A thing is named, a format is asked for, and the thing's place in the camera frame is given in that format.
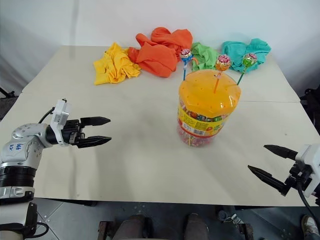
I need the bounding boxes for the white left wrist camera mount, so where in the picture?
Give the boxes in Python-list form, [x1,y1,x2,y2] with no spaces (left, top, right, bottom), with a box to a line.
[49,99,73,147]

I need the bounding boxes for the green-stick lollipop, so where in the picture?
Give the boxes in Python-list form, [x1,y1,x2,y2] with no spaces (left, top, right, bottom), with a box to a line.
[236,52,259,86]

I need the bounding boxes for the white shoe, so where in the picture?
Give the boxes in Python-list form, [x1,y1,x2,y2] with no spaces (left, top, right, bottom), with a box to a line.
[300,214,320,239]

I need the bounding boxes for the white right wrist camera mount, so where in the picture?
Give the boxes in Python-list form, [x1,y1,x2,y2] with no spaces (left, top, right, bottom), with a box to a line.
[294,144,320,199]

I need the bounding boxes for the orange-stick lollipop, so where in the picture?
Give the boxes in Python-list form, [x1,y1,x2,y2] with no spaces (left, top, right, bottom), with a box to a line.
[212,54,232,95]

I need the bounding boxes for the teal cloth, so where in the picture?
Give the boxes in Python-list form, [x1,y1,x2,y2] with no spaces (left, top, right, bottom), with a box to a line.
[220,37,272,74]

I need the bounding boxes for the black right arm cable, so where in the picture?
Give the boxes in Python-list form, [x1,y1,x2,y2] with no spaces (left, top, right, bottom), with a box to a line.
[296,182,320,227]

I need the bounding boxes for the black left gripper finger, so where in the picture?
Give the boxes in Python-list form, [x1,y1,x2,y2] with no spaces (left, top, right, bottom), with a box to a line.
[75,135,113,149]
[79,115,112,127]

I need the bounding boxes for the light green cloth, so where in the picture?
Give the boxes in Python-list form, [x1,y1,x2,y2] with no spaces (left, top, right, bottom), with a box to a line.
[190,41,221,73]

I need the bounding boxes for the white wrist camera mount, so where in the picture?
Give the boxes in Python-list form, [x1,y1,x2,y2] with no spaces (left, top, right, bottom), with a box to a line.
[294,144,320,199]
[49,99,73,147]

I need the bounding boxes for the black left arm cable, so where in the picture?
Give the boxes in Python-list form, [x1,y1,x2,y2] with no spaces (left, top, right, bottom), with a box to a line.
[37,106,56,125]

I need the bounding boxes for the yellow cloth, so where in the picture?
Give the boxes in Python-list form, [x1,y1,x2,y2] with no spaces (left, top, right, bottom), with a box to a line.
[92,41,142,86]

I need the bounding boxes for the rusty metal table foot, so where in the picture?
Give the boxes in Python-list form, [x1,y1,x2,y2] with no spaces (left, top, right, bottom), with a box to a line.
[98,220,114,240]

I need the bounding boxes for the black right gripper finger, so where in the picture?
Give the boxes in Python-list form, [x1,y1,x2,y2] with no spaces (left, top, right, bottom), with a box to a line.
[247,164,292,198]
[263,144,299,160]

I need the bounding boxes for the table caster with metal clamp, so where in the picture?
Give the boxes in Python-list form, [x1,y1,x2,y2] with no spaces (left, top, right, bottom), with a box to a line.
[216,209,254,236]

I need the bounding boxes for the dark rounded shape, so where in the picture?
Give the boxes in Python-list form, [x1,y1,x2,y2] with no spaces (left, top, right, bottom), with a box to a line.
[185,212,210,240]
[116,214,154,240]

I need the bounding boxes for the lollipop jar with orange lid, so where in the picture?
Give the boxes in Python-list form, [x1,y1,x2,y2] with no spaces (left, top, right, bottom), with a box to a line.
[176,70,243,147]

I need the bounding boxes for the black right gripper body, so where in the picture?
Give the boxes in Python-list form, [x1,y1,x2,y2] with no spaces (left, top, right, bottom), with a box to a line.
[285,160,314,191]

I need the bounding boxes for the black floor bracket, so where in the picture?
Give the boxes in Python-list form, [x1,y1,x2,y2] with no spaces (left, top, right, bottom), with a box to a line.
[0,86,16,101]

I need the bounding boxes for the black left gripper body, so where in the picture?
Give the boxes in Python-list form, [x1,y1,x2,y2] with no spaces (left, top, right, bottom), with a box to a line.
[60,119,86,146]

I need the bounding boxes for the black equipment stand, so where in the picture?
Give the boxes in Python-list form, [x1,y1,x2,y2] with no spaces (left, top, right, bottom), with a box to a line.
[299,84,320,137]

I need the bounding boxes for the orange cloth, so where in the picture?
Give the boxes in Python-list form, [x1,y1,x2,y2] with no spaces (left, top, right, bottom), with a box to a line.
[127,26,194,79]

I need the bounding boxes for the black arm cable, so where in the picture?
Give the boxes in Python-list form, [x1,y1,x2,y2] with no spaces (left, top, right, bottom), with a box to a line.
[37,106,56,125]
[296,182,320,227]

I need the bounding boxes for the blue-stick lollipop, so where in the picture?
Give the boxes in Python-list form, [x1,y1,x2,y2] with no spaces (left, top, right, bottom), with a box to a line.
[179,48,194,81]

